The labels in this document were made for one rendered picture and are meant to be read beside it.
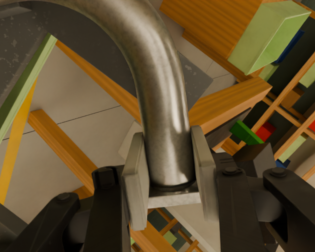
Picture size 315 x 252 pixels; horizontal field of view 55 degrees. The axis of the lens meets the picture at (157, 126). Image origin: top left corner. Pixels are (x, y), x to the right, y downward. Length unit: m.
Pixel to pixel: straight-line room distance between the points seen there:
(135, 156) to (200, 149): 0.03
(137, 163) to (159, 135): 0.03
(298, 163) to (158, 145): 6.26
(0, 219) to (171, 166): 0.12
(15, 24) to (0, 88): 0.05
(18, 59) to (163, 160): 0.13
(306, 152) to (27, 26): 6.18
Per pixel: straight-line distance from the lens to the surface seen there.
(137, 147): 0.17
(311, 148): 6.29
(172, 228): 6.47
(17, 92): 0.38
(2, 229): 0.23
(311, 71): 5.44
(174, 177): 0.19
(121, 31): 0.17
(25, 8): 0.23
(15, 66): 0.24
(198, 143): 0.17
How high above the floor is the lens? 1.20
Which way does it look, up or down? 18 degrees down
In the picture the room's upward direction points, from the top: 132 degrees clockwise
